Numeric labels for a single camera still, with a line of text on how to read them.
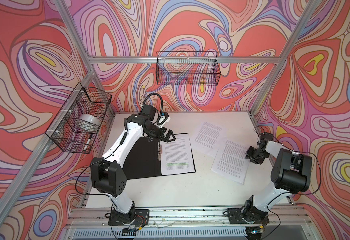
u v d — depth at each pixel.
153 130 0.69
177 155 0.96
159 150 0.97
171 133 0.72
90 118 0.74
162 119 0.70
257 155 0.80
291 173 0.48
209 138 1.05
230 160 0.93
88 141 0.73
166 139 0.70
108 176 0.44
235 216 0.73
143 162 0.94
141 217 0.73
